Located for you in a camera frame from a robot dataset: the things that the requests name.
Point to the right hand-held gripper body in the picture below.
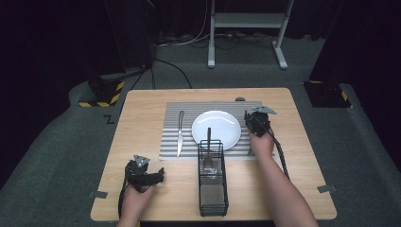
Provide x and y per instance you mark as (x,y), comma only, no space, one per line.
(260,121)

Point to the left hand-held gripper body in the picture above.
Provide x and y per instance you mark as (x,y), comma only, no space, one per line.
(138,174)

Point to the person's right hand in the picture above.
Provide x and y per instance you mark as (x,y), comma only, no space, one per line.
(261,145)

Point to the person's left hand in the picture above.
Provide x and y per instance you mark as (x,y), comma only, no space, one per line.
(135,200)

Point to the small brown round object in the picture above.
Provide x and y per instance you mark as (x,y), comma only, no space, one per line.
(240,99)

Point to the white round plate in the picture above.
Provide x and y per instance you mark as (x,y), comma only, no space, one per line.
(220,124)

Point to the grey striped placemat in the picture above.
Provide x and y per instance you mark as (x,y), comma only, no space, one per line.
(171,138)

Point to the silver table knife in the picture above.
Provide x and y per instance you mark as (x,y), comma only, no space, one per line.
(180,135)

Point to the grey tape tab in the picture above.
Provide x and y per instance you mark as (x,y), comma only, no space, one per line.
(326,188)
(98,194)

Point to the dark metal spoon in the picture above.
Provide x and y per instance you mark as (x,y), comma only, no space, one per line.
(208,148)

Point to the black base with yellow stripes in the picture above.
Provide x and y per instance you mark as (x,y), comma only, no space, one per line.
(104,93)
(327,94)

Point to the white metal stand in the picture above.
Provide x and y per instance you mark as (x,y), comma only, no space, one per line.
(246,19)

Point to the black cabinet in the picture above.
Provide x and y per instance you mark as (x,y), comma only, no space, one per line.
(129,31)

